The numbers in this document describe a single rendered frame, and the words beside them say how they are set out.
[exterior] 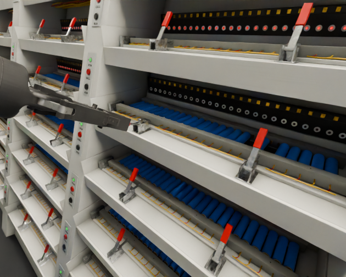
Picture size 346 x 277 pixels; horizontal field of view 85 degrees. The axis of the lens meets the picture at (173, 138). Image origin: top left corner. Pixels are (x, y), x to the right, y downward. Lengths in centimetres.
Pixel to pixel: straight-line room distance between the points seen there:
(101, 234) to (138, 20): 68
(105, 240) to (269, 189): 53
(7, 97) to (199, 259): 41
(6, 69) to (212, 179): 33
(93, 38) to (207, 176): 49
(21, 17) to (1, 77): 97
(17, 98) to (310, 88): 38
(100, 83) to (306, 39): 51
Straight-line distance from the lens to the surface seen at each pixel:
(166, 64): 43
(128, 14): 66
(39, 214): 114
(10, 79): 30
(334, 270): 44
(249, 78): 34
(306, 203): 35
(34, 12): 128
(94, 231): 74
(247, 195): 35
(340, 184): 39
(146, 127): 48
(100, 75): 60
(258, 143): 35
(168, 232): 48
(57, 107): 30
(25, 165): 117
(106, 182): 62
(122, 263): 66
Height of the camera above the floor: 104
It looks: 12 degrees down
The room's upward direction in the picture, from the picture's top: 14 degrees clockwise
